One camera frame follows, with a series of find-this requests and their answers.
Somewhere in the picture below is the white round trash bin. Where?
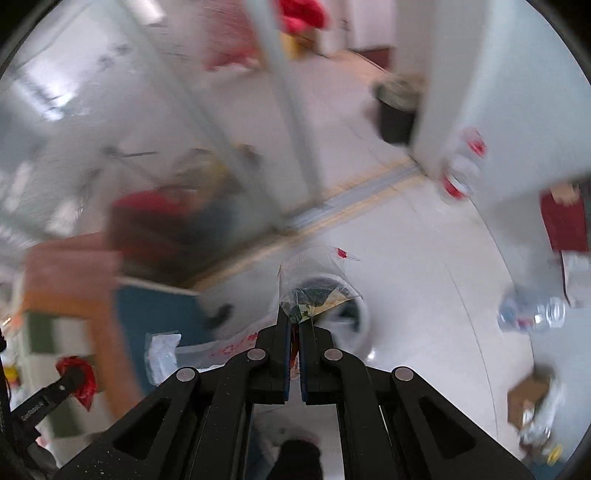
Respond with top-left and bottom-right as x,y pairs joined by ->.
304,296 -> 370,354

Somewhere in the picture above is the green white checkered mat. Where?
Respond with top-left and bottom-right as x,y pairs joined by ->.
2,311 -> 110,440

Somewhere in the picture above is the clear plastic wrapper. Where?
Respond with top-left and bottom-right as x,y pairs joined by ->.
277,246 -> 362,324

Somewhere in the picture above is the black trash bin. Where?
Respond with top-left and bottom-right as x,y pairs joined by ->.
373,73 -> 425,145

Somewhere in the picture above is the small red sauce packet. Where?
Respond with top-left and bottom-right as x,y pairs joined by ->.
55,356 -> 97,411

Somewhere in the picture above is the clear water bottle red label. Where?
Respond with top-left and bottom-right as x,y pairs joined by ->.
440,127 -> 488,201

